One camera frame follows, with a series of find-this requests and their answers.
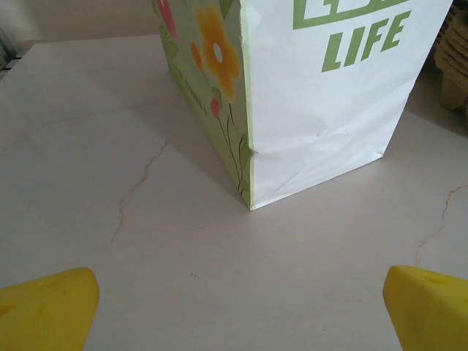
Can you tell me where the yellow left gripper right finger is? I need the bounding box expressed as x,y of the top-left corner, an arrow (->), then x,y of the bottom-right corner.
382,265 -> 468,351

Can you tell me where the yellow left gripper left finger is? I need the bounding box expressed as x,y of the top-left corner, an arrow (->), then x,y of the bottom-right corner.
0,267 -> 100,351

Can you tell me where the stack of pulp cup carriers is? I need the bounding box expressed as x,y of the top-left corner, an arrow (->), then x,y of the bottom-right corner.
433,7 -> 468,110

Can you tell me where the white flower print paper bag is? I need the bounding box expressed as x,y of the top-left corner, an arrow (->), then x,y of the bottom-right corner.
151,0 -> 455,212

